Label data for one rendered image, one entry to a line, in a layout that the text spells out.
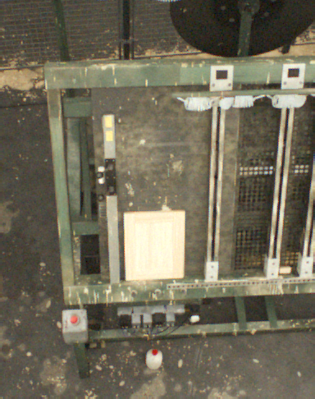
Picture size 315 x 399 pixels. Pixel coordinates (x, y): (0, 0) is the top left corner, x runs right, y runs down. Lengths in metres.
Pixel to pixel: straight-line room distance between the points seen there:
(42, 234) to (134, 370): 1.18
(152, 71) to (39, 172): 2.22
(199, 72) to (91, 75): 0.48
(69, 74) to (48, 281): 1.96
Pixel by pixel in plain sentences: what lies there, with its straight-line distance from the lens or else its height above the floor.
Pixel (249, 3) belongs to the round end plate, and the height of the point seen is 1.88.
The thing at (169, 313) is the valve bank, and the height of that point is 0.76.
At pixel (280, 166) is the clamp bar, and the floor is 1.46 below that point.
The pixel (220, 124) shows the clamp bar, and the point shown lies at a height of 1.69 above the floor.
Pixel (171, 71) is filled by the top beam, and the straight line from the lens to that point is 2.92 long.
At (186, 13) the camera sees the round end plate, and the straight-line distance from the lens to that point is 3.42.
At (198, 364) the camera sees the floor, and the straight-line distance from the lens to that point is 4.29.
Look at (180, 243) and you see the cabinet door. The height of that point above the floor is 1.08.
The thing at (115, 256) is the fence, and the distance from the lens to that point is 3.38.
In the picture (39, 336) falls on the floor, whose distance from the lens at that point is 4.37.
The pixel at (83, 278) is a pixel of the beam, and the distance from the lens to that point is 3.53.
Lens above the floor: 4.07
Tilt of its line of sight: 57 degrees down
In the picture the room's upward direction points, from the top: 4 degrees clockwise
